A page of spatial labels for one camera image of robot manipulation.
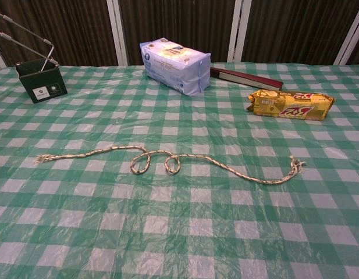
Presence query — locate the beige braided rope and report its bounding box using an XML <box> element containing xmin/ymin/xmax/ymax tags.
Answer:
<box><xmin>35</xmin><ymin>145</ymin><xmax>308</xmax><ymax>185</ymax></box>

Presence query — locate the blue white tissue pack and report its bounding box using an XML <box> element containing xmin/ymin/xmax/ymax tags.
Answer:
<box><xmin>139</xmin><ymin>37</ymin><xmax>212</xmax><ymax>96</ymax></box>

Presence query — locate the green checked plastic tablecloth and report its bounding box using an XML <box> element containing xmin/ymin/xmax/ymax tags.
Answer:
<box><xmin>0</xmin><ymin>62</ymin><xmax>359</xmax><ymax>279</ymax></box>

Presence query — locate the yellow biscuit pack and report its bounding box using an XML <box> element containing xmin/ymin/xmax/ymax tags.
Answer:
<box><xmin>245</xmin><ymin>89</ymin><xmax>336</xmax><ymax>121</ymax></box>

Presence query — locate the black open box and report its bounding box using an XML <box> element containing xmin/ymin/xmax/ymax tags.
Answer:
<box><xmin>15</xmin><ymin>58</ymin><xmax>68</xmax><ymax>104</ymax></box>

